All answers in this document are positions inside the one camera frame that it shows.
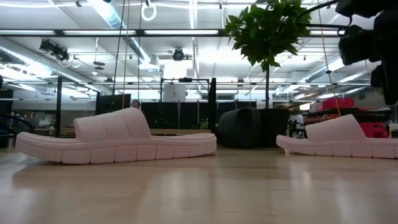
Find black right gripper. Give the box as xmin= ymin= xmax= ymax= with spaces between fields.
xmin=338 ymin=24 xmax=385 ymax=67

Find pink rubber slide sandal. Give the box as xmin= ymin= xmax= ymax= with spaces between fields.
xmin=275 ymin=114 xmax=398 ymax=159
xmin=14 ymin=107 xmax=218 ymax=165

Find black rubber slide sandal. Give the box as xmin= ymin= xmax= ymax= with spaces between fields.
xmin=217 ymin=107 xmax=262 ymax=149

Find red plastic crate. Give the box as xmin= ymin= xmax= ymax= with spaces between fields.
xmin=322 ymin=98 xmax=356 ymax=111

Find red plastic bin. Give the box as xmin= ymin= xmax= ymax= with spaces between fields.
xmin=358 ymin=121 xmax=390 ymax=139

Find green plant in black pot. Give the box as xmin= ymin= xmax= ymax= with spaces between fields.
xmin=223 ymin=0 xmax=312 ymax=149

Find round black ceiling fan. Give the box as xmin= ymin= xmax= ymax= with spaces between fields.
xmin=172 ymin=47 xmax=185 ymax=62

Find black partition panels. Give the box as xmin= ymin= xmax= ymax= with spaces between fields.
xmin=95 ymin=93 xmax=257 ymax=130

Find black ceiling spotlight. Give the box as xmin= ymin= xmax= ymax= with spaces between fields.
xmin=39 ymin=39 xmax=70 ymax=62

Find black right gripper cable loop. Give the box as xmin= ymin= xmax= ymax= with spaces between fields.
xmin=297 ymin=0 xmax=348 ymax=30

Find white hanging ring cord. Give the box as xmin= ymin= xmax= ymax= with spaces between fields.
xmin=141 ymin=2 xmax=158 ymax=22

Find black hanging cord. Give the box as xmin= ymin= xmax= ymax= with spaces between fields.
xmin=111 ymin=0 xmax=126 ymax=105

